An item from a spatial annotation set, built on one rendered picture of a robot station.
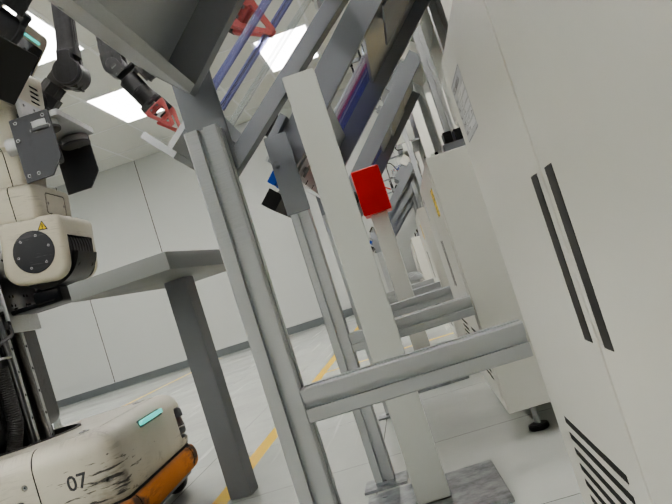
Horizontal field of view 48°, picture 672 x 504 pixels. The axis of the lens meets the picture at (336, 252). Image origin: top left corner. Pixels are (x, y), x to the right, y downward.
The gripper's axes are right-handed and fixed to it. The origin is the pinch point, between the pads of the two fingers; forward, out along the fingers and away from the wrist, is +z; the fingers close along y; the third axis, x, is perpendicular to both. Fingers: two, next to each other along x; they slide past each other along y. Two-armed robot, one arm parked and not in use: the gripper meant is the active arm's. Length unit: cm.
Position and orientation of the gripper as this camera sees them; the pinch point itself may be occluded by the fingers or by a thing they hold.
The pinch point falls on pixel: (270, 31)
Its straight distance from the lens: 147.0
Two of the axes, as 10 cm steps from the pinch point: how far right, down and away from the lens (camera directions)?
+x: -5.2, 8.6, 0.0
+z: 8.5, 5.2, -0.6
